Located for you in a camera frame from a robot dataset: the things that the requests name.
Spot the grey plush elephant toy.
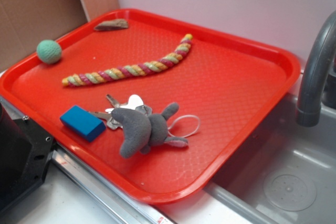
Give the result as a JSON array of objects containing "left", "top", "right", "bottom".
[{"left": 112, "top": 103, "right": 201, "bottom": 158}]

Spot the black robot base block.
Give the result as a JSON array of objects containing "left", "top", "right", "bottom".
[{"left": 1, "top": 106, "right": 55, "bottom": 214}]

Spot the red plastic tray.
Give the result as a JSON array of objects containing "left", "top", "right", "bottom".
[{"left": 1, "top": 9, "right": 300, "bottom": 205}]

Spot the silver key bunch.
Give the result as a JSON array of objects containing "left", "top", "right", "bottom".
[{"left": 89, "top": 94, "right": 152, "bottom": 130}]

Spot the brown wood piece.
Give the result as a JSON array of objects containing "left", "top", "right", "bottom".
[{"left": 94, "top": 18, "right": 129, "bottom": 31}]

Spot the blue rectangular block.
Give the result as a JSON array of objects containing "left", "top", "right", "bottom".
[{"left": 60, "top": 105, "right": 106, "bottom": 142}]

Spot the green knitted ball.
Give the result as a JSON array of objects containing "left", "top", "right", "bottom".
[{"left": 36, "top": 40, "right": 62, "bottom": 65}]

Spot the grey plastic sink basin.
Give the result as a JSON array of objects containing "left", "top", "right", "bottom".
[{"left": 205, "top": 94, "right": 335, "bottom": 223}]

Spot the grey toy faucet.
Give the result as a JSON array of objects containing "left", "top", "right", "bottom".
[{"left": 296, "top": 12, "right": 335, "bottom": 127}]

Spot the brown cardboard panel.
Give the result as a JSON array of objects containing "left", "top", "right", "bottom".
[{"left": 1, "top": 0, "right": 120, "bottom": 71}]

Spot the multicolour twisted rope toy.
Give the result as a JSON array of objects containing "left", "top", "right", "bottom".
[{"left": 61, "top": 34, "right": 193, "bottom": 87}]

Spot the metal rail strip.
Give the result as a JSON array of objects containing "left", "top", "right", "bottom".
[{"left": 0, "top": 95, "right": 176, "bottom": 224}]

